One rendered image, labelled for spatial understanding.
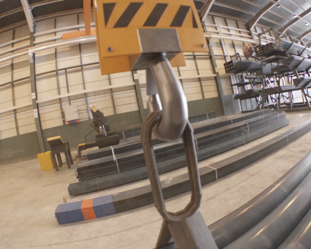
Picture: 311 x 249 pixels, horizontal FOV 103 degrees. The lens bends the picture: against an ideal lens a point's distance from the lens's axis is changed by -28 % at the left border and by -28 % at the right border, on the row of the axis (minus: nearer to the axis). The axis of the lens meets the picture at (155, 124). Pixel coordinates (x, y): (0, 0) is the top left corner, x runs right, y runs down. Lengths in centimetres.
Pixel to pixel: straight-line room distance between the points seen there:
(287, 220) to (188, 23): 76
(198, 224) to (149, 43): 39
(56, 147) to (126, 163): 279
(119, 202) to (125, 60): 179
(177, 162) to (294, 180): 233
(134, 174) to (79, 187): 93
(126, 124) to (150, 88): 950
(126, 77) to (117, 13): 1009
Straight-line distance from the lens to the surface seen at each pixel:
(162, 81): 29
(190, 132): 36
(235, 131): 420
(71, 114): 964
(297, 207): 87
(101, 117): 481
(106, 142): 527
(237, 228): 78
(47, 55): 1126
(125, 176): 287
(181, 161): 313
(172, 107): 28
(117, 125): 978
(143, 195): 206
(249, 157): 282
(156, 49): 31
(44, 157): 595
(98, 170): 305
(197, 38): 37
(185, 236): 40
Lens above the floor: 102
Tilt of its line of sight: 3 degrees down
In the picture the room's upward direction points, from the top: 11 degrees counter-clockwise
